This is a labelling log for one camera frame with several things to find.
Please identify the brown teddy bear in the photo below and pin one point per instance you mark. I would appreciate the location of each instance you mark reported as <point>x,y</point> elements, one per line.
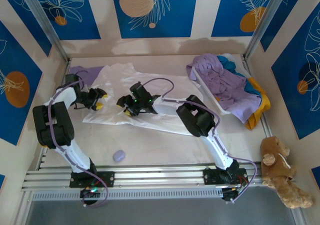
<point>277,160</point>

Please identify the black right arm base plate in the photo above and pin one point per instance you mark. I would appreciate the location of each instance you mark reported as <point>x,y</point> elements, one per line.
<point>211,176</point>

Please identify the black controller board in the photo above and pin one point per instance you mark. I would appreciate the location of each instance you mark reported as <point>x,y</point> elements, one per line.
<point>90,193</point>
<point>230,193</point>

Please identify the crumpled blue t-shirt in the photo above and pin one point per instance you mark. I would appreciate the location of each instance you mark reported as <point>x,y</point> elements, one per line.
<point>226,63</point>

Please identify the aluminium corner post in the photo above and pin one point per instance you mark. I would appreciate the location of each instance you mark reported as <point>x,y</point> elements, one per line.
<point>267,15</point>
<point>41,15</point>

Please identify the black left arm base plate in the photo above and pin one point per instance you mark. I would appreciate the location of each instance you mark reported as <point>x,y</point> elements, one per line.
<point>107,178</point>

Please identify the white plastic bin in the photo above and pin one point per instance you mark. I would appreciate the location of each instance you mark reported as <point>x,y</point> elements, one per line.
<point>212,97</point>

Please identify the white t-shirt with black print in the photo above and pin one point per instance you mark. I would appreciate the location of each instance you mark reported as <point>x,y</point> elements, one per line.
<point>120,75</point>

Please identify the small lavender case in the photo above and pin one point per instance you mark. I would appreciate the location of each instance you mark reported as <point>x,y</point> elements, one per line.
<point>119,155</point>

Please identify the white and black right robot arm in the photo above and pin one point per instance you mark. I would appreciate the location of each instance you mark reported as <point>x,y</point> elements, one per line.
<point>217,147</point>

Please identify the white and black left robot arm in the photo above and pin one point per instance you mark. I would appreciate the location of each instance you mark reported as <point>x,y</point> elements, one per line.
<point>75,155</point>

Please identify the folded purple t-shirt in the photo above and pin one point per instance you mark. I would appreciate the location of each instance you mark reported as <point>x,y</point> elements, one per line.
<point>93,72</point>

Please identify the aluminium frame rail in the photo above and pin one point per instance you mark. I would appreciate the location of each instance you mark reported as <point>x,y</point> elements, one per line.
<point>160,175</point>

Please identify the crumpled yellow t-shirt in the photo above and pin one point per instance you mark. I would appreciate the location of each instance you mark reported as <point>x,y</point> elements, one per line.
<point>265,105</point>

